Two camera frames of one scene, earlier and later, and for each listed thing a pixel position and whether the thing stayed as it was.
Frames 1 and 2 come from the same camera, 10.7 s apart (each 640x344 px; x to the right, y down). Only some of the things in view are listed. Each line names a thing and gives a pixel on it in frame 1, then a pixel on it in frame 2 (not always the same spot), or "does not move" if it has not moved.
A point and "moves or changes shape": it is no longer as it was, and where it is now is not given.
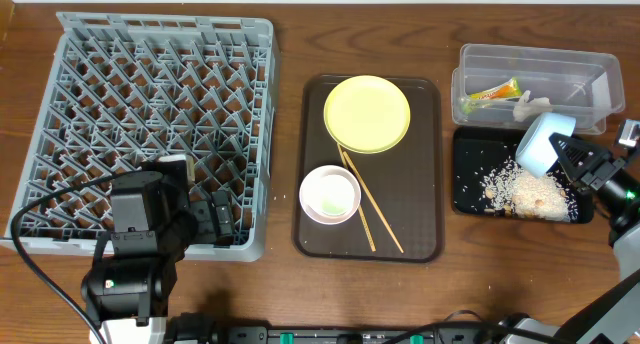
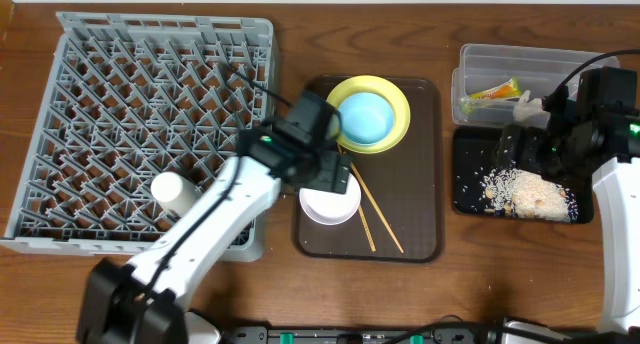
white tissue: [528, 109] does not move
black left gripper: [221, 216] to [330, 173]
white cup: [190, 167] moves or changes shape
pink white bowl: [330, 194] does not move
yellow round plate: [366, 114] does not move
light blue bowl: [535, 151] moves or changes shape
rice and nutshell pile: [511, 191] does not move
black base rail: [195, 329] does not move
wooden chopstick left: [372, 245] does not move
